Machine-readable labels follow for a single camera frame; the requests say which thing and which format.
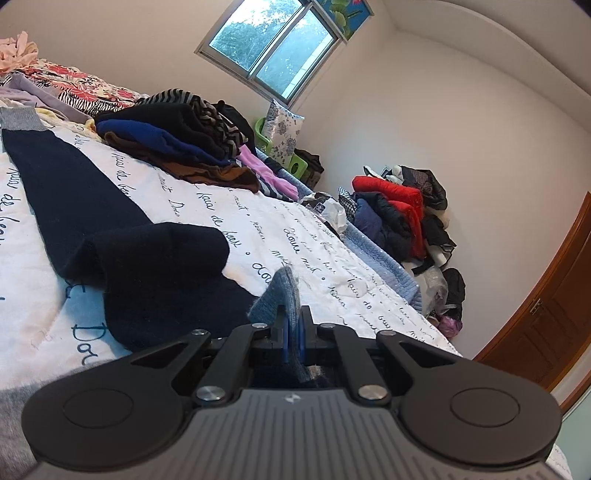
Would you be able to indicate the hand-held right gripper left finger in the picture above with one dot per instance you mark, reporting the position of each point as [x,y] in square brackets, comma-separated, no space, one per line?
[288,340]

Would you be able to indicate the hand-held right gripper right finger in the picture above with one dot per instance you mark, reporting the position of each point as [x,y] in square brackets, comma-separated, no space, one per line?
[303,340]

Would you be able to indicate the navy and grey knit garment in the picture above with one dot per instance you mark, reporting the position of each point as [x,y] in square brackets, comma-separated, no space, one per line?
[92,207]

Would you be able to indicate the pile of clothes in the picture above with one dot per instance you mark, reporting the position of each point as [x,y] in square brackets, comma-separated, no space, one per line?
[397,194]

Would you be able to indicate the light blue fleece blanket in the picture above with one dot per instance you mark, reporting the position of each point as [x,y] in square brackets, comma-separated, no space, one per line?
[392,277]

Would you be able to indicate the crumpled plastic bag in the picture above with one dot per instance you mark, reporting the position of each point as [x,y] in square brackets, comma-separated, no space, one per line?
[330,210]

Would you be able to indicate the navy puffer jacket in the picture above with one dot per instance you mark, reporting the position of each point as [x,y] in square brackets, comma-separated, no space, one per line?
[378,221]

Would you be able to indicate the checkered dark garment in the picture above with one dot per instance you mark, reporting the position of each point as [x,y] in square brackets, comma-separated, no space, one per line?
[347,203]

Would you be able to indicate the purple bag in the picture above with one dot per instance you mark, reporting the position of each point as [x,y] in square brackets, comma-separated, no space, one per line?
[450,325]

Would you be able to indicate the blue white striped garment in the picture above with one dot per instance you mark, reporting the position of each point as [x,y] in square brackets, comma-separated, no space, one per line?
[270,187]

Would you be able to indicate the pink folded garment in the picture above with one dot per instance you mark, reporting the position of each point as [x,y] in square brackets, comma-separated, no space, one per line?
[263,170]

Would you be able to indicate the black bag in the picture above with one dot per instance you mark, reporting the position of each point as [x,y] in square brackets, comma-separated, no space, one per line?
[311,166]

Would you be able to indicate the green plastic basket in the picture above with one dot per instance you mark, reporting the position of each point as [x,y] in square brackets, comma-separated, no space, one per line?
[295,165]

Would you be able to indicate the white script-print blanket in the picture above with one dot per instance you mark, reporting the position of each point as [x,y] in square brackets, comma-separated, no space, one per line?
[184,198]

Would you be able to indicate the folded brown garment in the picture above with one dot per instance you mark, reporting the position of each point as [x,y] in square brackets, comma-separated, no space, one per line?
[203,175]

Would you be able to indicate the dark grey jacket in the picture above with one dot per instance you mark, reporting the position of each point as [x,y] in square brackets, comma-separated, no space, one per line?
[427,184]

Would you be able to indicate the white floral pillow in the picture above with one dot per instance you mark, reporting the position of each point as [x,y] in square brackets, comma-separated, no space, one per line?
[284,129]

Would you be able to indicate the folded blue garment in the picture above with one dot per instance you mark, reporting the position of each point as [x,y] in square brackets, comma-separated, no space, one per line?
[152,134]

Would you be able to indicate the brown wooden door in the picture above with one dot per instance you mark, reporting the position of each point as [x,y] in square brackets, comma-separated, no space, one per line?
[554,300]

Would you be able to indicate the folded black garment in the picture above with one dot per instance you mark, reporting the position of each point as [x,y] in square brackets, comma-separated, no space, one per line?
[157,113]

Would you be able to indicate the grey black striped garment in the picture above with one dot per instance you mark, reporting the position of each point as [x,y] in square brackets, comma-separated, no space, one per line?
[184,98]

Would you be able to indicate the sliding glass window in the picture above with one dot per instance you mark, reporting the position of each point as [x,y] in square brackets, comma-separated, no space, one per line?
[249,41]

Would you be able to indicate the floral window blind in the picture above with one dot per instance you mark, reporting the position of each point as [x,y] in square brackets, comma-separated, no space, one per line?
[341,11]

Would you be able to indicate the red floral bedsheet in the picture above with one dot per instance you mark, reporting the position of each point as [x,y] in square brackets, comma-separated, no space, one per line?
[69,81]

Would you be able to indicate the lavender garment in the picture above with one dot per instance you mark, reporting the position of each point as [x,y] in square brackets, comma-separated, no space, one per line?
[27,92]

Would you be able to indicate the pale pink garment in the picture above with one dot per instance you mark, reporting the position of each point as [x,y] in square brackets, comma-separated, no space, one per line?
[16,53]

